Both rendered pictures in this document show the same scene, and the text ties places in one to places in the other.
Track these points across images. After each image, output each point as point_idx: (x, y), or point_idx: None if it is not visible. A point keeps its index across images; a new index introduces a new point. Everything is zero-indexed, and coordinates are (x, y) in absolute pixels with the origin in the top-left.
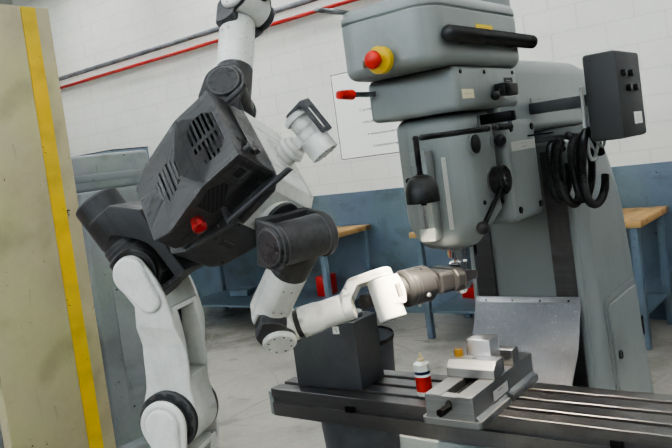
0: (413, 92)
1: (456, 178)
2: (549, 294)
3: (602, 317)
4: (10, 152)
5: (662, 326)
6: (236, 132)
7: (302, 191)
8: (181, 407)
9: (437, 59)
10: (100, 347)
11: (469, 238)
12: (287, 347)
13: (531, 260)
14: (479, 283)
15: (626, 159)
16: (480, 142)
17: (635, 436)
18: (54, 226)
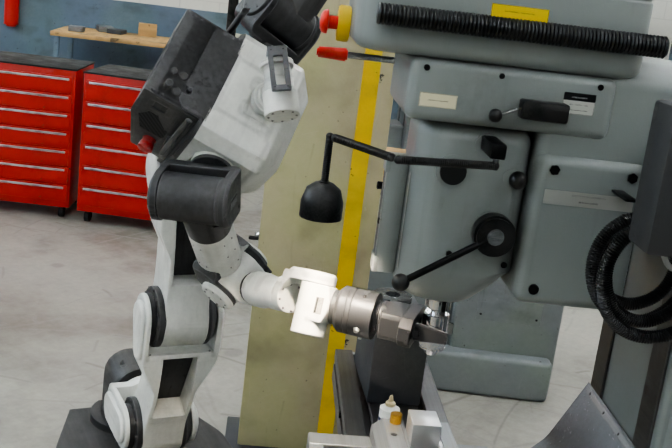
0: (400, 75)
1: (412, 206)
2: (631, 433)
3: None
4: None
5: None
6: (182, 63)
7: (243, 149)
8: (156, 309)
9: (373, 44)
10: (374, 231)
11: (417, 289)
12: (223, 304)
13: (633, 374)
14: (594, 368)
15: None
16: (465, 172)
17: None
18: (360, 88)
